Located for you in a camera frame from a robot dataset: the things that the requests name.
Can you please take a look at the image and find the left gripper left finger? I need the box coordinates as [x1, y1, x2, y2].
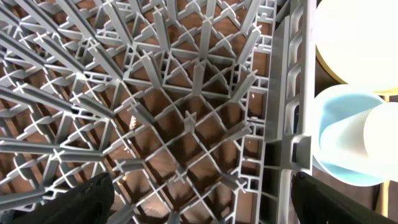
[12, 172, 114, 224]

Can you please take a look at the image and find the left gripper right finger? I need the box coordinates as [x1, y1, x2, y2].
[291, 172, 395, 224]

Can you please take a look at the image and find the white paper cup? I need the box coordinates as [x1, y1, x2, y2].
[319, 102, 397, 181]

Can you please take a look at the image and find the left wooden chopstick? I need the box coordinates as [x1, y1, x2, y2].
[375, 180, 390, 217]

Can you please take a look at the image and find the light blue bowl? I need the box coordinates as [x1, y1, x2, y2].
[310, 85, 385, 187]

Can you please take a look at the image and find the grey plastic dish rack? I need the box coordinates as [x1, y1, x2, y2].
[1, 1, 317, 223]

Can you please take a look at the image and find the yellow plate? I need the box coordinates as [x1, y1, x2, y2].
[315, 0, 397, 95]

